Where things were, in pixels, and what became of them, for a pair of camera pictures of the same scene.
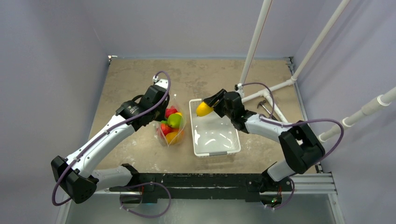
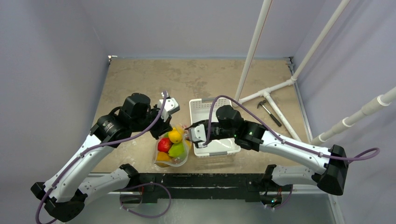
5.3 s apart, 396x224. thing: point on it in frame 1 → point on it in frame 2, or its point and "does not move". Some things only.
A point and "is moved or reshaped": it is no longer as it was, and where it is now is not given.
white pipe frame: [241, 85] does not move
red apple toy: [169, 111] is moved or reshaped
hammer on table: [261, 102] does not move
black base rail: [249, 185] does not move
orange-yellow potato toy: [174, 138] → [163, 156]
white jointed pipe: [384, 100] does not move
